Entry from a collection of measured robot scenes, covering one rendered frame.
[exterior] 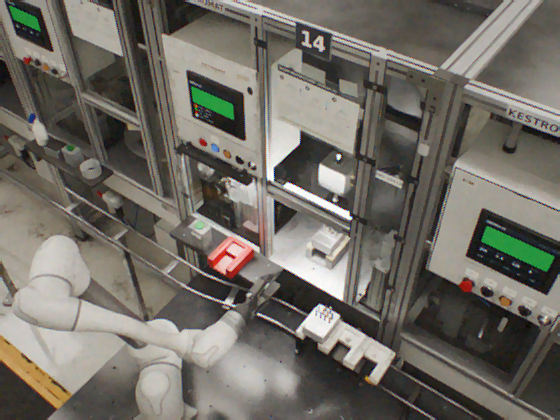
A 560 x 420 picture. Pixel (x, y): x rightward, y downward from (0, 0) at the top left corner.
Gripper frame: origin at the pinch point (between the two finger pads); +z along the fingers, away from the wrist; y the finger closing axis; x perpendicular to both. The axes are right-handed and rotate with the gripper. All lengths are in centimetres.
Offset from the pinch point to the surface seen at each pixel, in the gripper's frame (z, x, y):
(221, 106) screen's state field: 18, 35, 53
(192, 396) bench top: -38, 13, -44
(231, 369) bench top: -19.7, 7.5, -44.5
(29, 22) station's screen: 18, 142, 52
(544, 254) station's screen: 18, -79, 52
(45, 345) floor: -43, 129, -112
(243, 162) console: 20.2, 28.1, 29.3
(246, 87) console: 21, 25, 63
